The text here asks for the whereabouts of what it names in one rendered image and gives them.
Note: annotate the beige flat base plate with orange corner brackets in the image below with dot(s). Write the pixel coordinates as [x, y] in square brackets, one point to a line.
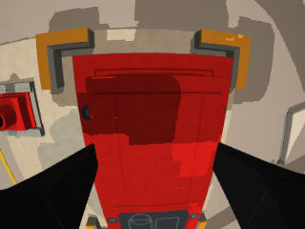
[43, 67]

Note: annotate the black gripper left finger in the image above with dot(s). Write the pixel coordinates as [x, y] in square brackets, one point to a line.
[55, 198]

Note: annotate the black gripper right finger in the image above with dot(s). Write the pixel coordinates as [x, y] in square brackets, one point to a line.
[262, 195]

